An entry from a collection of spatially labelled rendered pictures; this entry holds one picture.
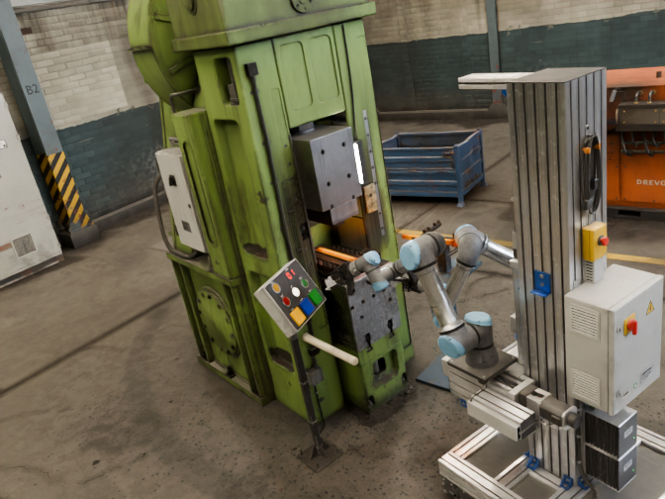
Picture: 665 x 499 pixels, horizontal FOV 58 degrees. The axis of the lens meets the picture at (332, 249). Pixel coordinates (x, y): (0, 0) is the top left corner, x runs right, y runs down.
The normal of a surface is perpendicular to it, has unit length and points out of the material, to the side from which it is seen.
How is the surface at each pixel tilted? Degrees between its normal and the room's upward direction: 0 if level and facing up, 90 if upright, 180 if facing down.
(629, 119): 90
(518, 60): 89
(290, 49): 90
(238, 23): 90
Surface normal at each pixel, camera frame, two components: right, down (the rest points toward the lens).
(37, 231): 0.77, 0.11
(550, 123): -0.80, 0.36
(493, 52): -0.62, 0.40
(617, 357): 0.58, 0.22
